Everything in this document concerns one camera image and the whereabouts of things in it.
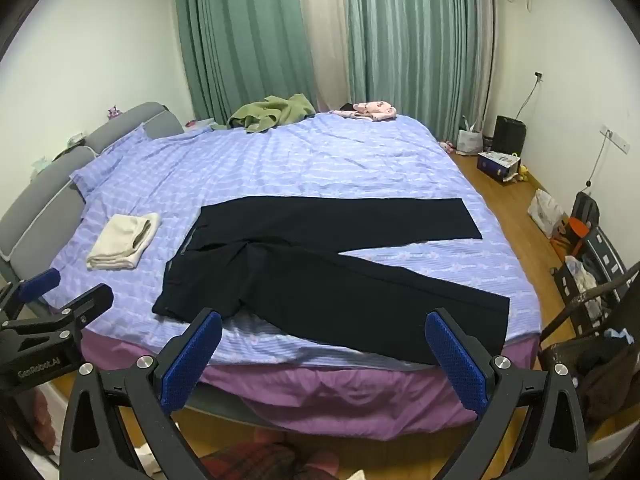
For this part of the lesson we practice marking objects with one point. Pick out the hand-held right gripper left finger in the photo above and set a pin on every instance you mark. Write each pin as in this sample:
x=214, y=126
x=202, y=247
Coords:
x=192, y=360

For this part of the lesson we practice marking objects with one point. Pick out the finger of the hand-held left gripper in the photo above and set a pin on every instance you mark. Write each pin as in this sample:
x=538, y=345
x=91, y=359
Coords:
x=40, y=282
x=87, y=305

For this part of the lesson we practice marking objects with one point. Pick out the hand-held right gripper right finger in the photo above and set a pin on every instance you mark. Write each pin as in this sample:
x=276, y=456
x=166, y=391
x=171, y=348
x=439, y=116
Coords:
x=457, y=360

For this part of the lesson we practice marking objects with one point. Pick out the black pants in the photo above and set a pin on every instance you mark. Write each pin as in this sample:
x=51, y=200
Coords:
x=300, y=270

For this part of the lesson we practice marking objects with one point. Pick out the folded cream cloth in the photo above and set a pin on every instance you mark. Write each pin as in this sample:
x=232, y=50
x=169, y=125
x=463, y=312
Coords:
x=120, y=240

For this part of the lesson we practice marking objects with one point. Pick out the grey padded headboard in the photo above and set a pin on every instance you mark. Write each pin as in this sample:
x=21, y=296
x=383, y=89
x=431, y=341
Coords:
x=30, y=200

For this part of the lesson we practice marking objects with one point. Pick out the red plaid cloth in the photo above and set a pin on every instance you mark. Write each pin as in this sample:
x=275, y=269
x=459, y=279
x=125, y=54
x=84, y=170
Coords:
x=250, y=462

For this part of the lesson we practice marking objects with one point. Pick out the lilac striped pillow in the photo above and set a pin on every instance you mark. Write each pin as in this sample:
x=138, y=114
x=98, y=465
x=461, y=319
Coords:
x=105, y=165

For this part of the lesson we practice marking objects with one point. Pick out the brown wooden pole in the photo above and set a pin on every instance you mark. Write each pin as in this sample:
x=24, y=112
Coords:
x=585, y=302

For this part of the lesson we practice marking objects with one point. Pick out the white crumpled cloth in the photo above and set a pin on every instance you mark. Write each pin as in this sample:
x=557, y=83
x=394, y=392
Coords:
x=580, y=280

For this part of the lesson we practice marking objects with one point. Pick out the dark brown cloth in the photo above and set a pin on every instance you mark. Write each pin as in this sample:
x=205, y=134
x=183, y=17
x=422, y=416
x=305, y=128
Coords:
x=605, y=375

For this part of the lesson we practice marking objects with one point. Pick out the pink slipper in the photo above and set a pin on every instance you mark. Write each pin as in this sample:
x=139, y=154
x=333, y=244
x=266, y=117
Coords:
x=320, y=462

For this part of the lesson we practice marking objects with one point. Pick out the white plastic bag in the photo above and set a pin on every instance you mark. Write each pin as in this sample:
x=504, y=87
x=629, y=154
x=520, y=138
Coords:
x=545, y=212

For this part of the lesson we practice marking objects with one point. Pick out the orange stool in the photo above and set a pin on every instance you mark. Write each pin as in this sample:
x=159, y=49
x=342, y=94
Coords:
x=577, y=230

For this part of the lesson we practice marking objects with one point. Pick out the purple toy figure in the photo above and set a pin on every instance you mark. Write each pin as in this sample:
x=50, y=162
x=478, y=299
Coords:
x=114, y=112

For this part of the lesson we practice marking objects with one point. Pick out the blue cardboard box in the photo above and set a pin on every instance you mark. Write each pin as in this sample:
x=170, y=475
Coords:
x=495, y=166

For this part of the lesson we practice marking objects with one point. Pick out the yellow plush toy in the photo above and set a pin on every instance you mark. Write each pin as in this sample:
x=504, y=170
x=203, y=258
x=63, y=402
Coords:
x=522, y=172

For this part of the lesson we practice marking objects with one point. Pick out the black backpack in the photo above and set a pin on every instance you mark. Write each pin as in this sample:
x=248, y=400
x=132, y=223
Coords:
x=585, y=207

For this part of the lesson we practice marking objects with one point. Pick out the pink plush toy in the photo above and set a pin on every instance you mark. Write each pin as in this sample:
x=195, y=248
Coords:
x=446, y=147

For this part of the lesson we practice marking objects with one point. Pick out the white paper bag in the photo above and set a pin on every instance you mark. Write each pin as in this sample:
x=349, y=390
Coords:
x=470, y=140

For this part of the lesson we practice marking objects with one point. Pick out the bed with purple striped sheet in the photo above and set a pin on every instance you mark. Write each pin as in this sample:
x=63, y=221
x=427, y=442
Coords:
x=350, y=160

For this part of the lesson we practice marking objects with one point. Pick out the black ribbed floor appliance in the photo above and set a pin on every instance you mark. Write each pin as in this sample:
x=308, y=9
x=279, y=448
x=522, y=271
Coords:
x=510, y=135

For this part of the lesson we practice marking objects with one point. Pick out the olive green garment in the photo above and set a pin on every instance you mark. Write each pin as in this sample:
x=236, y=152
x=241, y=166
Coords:
x=280, y=110

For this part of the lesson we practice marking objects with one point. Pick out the pink printed garment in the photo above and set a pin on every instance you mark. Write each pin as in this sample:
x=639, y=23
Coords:
x=372, y=109

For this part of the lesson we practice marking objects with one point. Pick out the green curtain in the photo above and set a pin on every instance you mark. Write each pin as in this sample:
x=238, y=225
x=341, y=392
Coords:
x=410, y=45
x=240, y=35

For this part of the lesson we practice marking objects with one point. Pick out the beige sheer curtain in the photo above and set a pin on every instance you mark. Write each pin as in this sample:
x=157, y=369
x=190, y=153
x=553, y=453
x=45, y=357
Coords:
x=322, y=30

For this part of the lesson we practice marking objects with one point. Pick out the white wall socket strip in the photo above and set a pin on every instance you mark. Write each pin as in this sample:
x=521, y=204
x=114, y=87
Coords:
x=616, y=139

